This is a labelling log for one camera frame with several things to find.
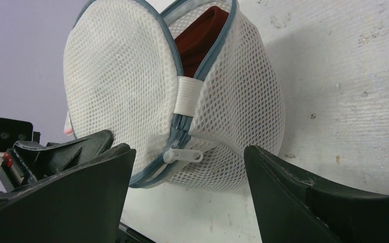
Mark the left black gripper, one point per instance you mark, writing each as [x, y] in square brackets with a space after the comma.
[30, 162]

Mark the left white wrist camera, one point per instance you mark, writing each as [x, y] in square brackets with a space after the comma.
[12, 130]

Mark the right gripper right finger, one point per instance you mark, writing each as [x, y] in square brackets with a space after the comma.
[295, 205]

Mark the pink-trimmed mesh laundry bag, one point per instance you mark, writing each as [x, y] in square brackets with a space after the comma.
[68, 129]

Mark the blue-trimmed mesh laundry bag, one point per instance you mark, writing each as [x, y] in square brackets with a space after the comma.
[123, 73]

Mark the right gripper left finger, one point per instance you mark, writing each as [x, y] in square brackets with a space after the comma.
[81, 204]

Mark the red bra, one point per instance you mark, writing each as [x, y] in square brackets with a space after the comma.
[194, 43]

